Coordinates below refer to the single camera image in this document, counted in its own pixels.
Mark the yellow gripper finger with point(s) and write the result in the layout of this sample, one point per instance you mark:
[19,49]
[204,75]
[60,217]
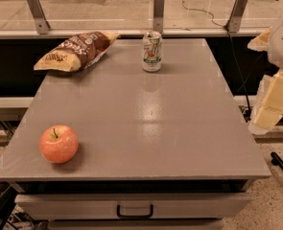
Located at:
[260,43]
[268,109]

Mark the middle metal bracket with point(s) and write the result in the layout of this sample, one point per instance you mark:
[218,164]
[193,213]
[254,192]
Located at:
[158,15]

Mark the brown chip bag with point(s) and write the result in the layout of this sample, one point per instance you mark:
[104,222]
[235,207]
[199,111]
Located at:
[77,52]

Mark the left metal bracket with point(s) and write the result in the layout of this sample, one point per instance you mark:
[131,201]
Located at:
[41,24]

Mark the right metal bracket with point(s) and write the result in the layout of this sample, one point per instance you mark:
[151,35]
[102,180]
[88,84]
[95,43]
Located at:
[234,22]

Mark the black stand leg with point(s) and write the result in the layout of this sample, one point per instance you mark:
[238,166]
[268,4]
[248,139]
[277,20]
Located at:
[277,160]

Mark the white horizontal rail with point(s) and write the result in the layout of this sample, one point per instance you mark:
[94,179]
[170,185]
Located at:
[181,32]

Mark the metal bracket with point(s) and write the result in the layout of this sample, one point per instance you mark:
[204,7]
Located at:
[41,24]
[234,22]
[158,15]

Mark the red apple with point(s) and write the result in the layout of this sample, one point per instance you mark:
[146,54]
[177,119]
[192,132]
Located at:
[59,144]

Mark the white drawer with black handle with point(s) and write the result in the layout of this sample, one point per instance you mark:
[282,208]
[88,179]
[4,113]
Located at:
[133,206]

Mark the white soda can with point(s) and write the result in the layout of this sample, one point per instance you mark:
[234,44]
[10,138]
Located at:
[151,51]

